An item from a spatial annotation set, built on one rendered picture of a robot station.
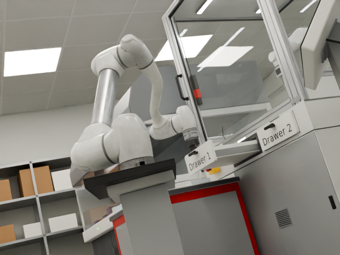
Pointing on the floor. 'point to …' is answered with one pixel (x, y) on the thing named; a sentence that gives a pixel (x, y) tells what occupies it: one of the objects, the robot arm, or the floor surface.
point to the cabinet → (295, 196)
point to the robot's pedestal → (149, 214)
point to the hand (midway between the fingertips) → (201, 172)
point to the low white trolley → (204, 220)
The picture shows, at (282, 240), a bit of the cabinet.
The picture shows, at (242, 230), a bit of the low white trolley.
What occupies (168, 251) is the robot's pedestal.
